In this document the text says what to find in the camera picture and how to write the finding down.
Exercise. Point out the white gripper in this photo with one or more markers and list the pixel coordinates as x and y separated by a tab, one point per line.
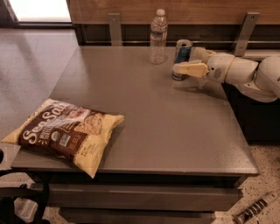
219	66

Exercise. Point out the Red Bull can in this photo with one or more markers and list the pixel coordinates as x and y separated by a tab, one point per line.
182	54

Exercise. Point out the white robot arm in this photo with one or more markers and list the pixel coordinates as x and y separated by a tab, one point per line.
259	81

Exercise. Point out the brown sea salt chip bag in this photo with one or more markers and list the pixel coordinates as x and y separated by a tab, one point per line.
77	133

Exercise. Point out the clear plastic water bottle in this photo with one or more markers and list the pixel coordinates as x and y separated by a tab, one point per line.
158	37

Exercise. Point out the striped tube on floor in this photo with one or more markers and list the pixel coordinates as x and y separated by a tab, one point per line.
254	209

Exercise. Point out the grey table drawer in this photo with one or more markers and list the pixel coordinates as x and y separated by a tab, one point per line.
143	197

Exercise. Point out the white mesh object on floor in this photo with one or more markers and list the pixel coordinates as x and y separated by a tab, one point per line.
25	209

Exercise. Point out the black chair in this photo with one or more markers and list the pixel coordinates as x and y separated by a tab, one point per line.
8	195

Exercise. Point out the right metal bracket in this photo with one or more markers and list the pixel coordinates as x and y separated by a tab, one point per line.
245	32

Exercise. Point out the metal bracket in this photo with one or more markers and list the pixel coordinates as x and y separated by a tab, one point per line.
245	32
115	29

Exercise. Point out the left metal bracket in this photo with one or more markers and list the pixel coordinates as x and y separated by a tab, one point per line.
115	29

